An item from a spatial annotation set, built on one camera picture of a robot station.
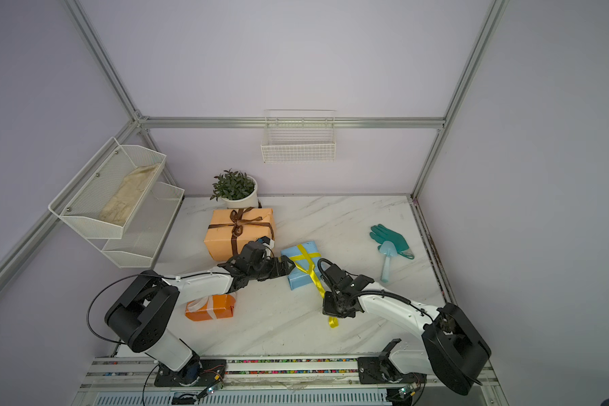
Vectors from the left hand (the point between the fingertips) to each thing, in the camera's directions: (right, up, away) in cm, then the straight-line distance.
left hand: (286, 269), depth 91 cm
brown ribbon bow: (-19, +18, +3) cm, 26 cm away
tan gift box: (-21, +14, +1) cm, 26 cm away
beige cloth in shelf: (-50, +24, -13) cm, 57 cm away
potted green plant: (-21, +31, +9) cm, 38 cm away
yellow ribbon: (+7, +3, -2) cm, 8 cm away
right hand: (+16, -14, -7) cm, 22 cm away
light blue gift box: (+4, -2, -5) cm, 7 cm away
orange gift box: (-19, -9, -12) cm, 24 cm away
